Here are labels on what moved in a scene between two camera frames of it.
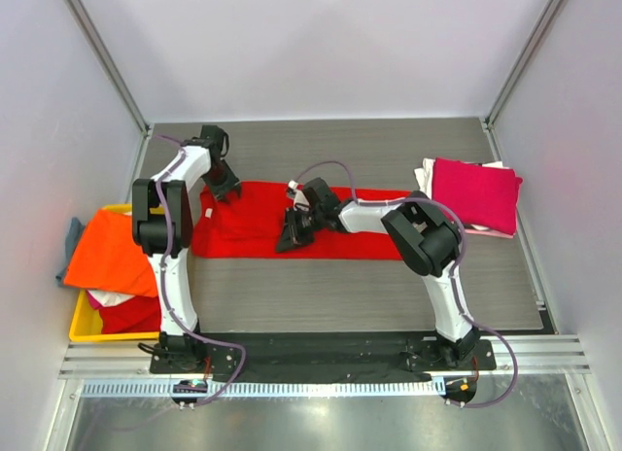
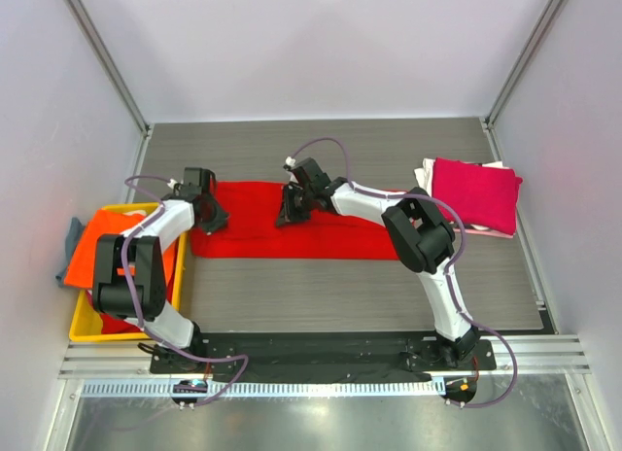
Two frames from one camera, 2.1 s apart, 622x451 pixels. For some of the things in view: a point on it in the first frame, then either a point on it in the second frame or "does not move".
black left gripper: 231,185 → 219,223
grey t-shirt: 73,233 does not move
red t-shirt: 251,223 does not move
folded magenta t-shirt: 484,196 does not move
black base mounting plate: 304,356 does not move
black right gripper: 301,223 → 293,203
